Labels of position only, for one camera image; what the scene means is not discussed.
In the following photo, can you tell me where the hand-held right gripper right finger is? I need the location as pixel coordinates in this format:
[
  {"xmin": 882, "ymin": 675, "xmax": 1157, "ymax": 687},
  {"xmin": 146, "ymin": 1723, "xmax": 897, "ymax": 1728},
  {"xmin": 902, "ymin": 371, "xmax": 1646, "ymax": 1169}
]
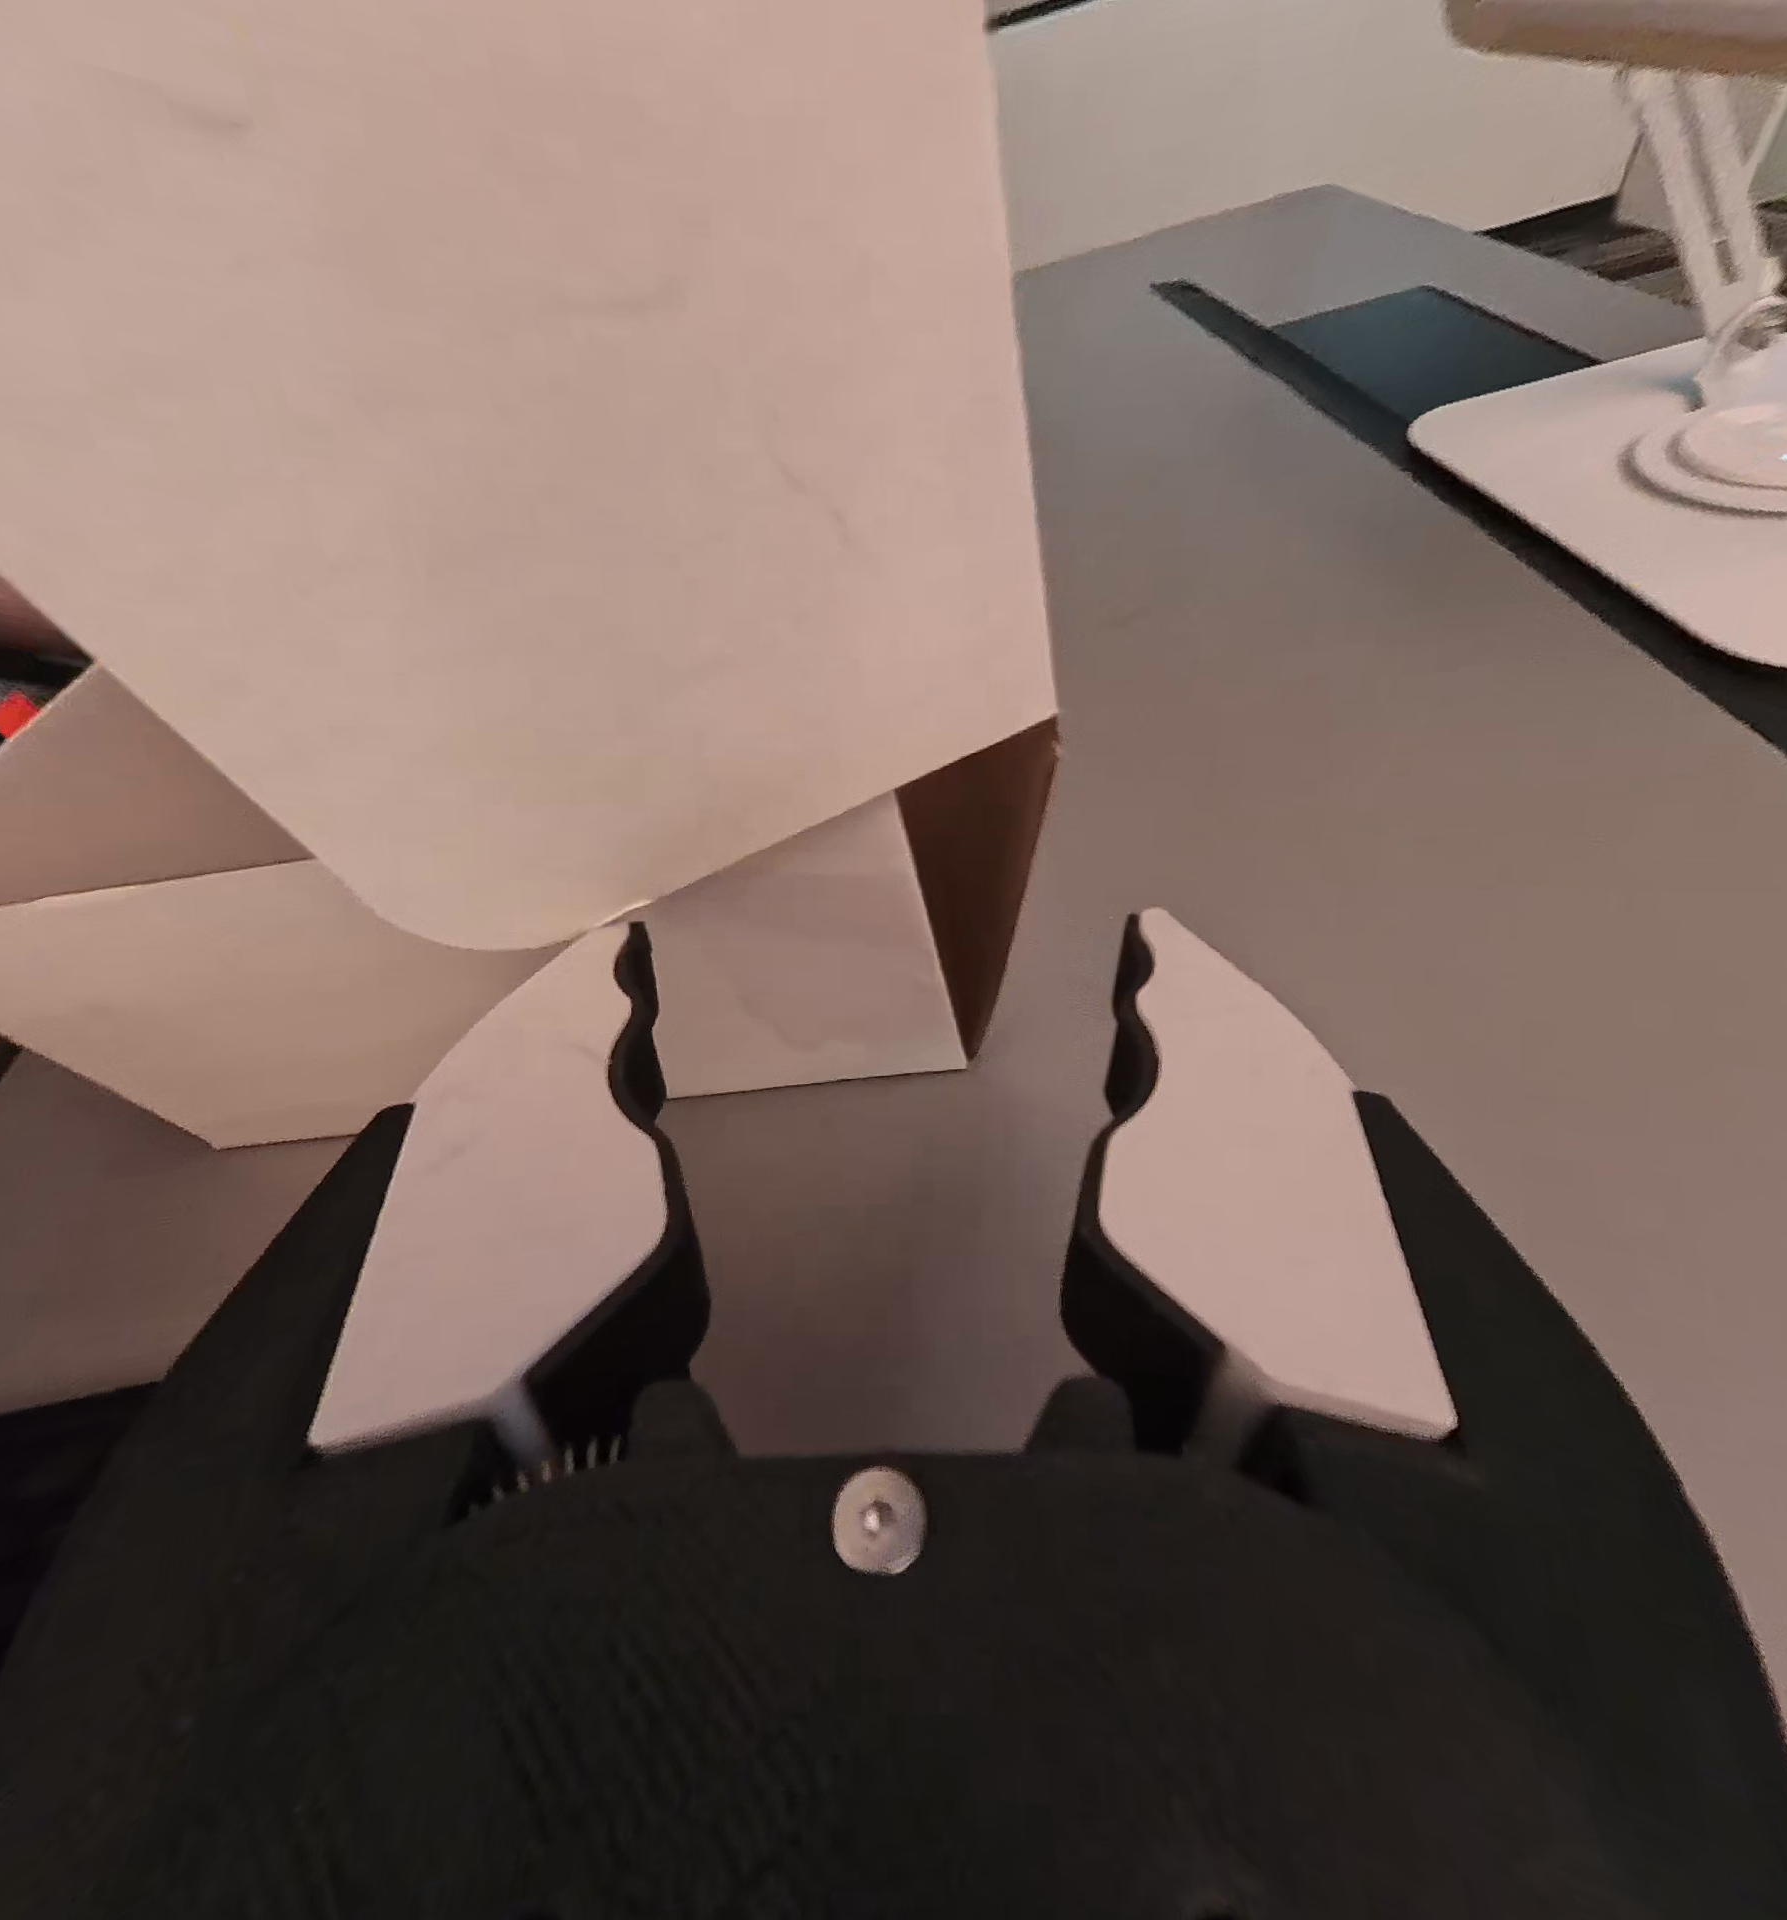
[{"xmin": 1060, "ymin": 907, "xmax": 1461, "ymax": 1448}]

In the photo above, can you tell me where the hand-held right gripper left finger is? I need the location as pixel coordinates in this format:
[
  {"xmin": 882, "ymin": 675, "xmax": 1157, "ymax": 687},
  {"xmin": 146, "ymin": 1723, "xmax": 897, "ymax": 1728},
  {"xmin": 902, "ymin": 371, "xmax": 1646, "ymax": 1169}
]
[{"xmin": 310, "ymin": 922, "xmax": 712, "ymax": 1454}]

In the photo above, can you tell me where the white cardboard box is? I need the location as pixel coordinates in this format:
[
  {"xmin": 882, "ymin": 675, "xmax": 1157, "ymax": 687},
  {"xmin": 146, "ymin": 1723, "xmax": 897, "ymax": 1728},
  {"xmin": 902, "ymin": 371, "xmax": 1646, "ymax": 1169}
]
[{"xmin": 0, "ymin": 0, "xmax": 1062, "ymax": 1148}]

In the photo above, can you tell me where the dark desk cable cover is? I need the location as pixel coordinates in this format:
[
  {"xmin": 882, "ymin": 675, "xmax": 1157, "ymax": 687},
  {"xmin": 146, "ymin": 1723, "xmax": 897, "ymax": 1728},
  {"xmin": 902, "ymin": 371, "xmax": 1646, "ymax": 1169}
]
[{"xmin": 1272, "ymin": 283, "xmax": 1600, "ymax": 406}]

